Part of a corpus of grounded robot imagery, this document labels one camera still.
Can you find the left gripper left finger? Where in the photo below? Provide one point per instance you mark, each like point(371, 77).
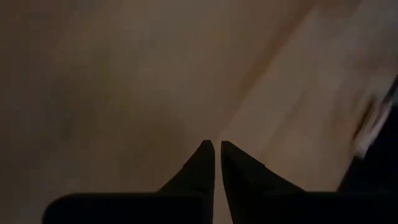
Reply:
point(199, 177)

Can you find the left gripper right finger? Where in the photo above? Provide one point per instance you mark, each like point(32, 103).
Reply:
point(248, 183)

